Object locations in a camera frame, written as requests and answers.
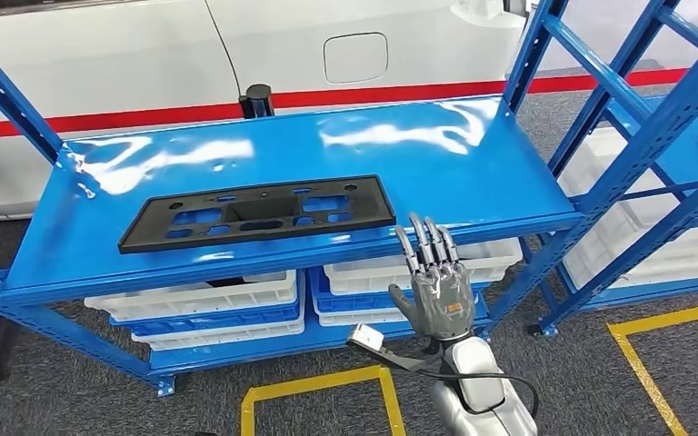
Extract white car body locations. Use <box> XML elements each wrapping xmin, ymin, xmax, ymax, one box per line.
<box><xmin>0</xmin><ymin>0</ymin><xmax>533</xmax><ymax>223</ymax></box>

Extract black stanchion post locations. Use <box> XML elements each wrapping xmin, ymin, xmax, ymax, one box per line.
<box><xmin>239</xmin><ymin>84</ymin><xmax>275</xmax><ymax>120</ymax></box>

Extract black plastic plate bracket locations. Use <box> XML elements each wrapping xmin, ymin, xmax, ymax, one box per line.
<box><xmin>117</xmin><ymin>174</ymin><xmax>398</xmax><ymax>255</ymax></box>

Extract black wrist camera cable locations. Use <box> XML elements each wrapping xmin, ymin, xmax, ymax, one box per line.
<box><xmin>375</xmin><ymin>345</ymin><xmax>540</xmax><ymax>422</ymax></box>

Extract blue metal shelf rack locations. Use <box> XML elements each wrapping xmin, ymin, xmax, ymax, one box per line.
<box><xmin>526</xmin><ymin>0</ymin><xmax>698</xmax><ymax>338</ymax></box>
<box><xmin>0</xmin><ymin>0</ymin><xmax>698</xmax><ymax>399</ymax></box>

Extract black plastic part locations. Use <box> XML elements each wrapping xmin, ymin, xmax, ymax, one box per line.
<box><xmin>204</xmin><ymin>275</ymin><xmax>248</xmax><ymax>289</ymax></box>

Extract blue plastic crate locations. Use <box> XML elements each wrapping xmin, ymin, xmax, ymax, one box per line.
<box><xmin>111</xmin><ymin>297</ymin><xmax>302</xmax><ymax>338</ymax></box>
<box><xmin>307</xmin><ymin>267</ymin><xmax>494</xmax><ymax>315</ymax></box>

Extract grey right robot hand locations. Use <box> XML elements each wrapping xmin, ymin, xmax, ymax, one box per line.
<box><xmin>387</xmin><ymin>212</ymin><xmax>476</xmax><ymax>342</ymax></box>

